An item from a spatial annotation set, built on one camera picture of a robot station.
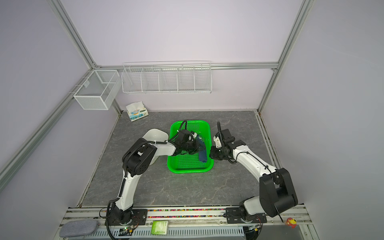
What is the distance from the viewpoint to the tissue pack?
1137 mm

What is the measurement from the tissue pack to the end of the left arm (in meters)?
0.47

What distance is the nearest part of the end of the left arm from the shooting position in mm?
829
